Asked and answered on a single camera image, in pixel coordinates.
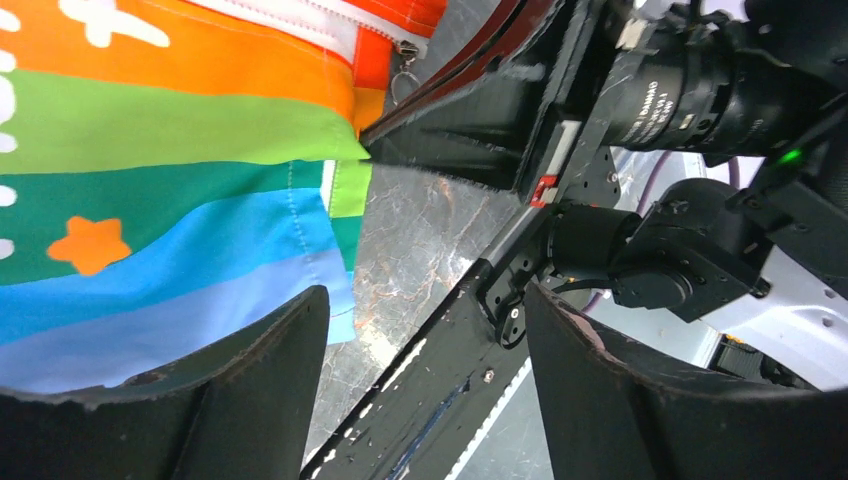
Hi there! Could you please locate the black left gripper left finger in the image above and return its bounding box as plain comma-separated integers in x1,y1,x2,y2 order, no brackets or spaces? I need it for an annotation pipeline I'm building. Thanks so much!
1,286,330,479

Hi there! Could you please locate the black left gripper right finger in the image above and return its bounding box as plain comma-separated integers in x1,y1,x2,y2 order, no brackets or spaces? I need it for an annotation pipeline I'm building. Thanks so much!
524,284,847,479

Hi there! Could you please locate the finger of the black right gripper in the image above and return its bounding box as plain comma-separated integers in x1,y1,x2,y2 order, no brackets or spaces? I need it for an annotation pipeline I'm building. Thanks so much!
370,1,576,133
362,62,548,193

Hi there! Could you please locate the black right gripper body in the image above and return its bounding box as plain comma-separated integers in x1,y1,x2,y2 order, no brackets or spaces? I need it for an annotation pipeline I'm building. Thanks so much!
516,1,847,206

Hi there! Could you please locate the rainbow and white kids jacket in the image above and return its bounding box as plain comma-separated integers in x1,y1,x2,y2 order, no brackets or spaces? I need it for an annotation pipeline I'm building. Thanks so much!
1,1,447,394

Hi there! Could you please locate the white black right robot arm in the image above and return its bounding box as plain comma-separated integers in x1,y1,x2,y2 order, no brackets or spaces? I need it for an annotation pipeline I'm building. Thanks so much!
362,1,847,349

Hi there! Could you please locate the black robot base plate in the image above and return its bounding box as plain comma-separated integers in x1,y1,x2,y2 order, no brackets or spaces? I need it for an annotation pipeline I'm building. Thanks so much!
301,198,551,480

